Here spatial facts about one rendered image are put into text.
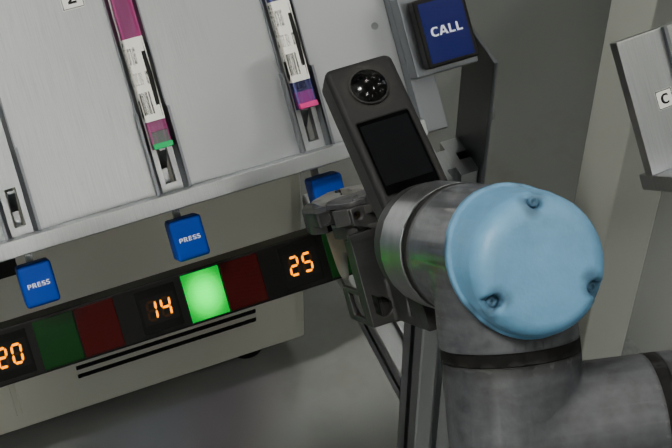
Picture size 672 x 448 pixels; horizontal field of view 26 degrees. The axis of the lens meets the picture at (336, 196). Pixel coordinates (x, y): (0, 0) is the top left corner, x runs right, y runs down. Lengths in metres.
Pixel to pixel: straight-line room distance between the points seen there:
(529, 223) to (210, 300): 0.40
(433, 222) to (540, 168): 1.29
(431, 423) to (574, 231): 0.75
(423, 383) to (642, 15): 0.39
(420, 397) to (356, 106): 0.54
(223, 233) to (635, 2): 0.53
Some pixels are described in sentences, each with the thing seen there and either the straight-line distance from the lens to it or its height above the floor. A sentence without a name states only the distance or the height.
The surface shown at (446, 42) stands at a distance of 1.06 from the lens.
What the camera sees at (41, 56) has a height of 0.80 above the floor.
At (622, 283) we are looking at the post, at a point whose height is 0.28.
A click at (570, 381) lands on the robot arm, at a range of 0.77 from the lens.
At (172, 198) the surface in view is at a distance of 1.03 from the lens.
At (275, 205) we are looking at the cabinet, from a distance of 1.58.
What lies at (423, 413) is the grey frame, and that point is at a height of 0.31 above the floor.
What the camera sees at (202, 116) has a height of 0.75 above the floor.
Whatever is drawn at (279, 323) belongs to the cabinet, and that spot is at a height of 0.11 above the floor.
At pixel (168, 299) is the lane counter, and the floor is 0.66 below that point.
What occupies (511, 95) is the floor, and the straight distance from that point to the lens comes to 2.16.
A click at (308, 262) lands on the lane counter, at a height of 0.65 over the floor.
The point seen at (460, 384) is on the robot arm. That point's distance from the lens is 0.77.
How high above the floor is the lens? 1.49
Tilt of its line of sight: 48 degrees down
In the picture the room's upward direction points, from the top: straight up
